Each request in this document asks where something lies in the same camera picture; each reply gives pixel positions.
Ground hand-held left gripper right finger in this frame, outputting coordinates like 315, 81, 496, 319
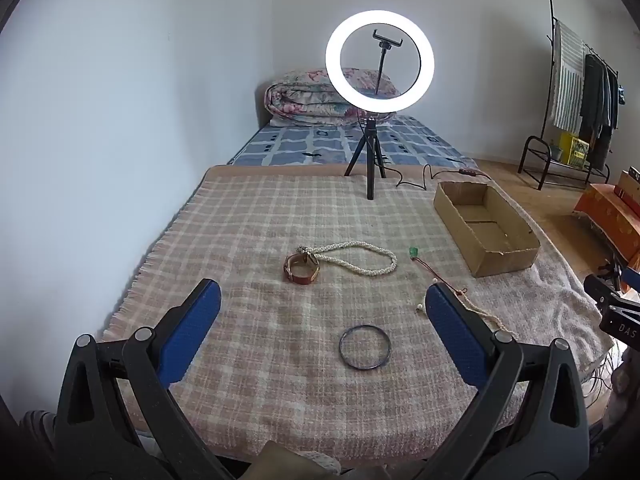
424, 281, 591, 480

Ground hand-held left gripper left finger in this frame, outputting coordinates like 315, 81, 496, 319
54, 278, 236, 480

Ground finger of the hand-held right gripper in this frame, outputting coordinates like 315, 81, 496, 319
583, 266, 640, 312

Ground thin pearl bead necklace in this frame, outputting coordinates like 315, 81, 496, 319
459, 292, 519, 339

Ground cardboard box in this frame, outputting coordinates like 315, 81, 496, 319
433, 181, 541, 279

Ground green pendant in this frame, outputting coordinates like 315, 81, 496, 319
408, 246, 468, 297

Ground thick white pearl necklace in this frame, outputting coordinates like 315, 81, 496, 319
297, 241, 398, 277

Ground dark metal bangle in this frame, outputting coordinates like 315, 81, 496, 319
338, 325, 392, 372

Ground brown leather bracelet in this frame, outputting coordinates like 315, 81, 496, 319
284, 251, 321, 286

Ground pink plaid blanket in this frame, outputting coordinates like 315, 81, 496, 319
102, 164, 616, 466

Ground yellow box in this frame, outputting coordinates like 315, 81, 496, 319
557, 131, 591, 167

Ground black tripod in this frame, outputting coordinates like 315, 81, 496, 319
344, 117, 387, 201

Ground dark hanging clothes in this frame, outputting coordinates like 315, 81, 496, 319
580, 52, 622, 171

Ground striped towel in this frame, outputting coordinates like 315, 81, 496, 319
550, 20, 587, 133

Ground blue patterned bed sheet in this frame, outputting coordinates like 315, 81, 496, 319
227, 115, 476, 168

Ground folded floral quilt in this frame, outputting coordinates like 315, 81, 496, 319
265, 67, 401, 128

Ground black phone holder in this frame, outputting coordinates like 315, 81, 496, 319
372, 30, 403, 97

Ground black clothes rack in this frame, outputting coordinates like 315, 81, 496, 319
542, 0, 626, 141

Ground black ring light cable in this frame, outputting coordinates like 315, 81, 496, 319
385, 162, 493, 191

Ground white ring light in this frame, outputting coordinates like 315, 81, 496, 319
325, 10, 435, 120

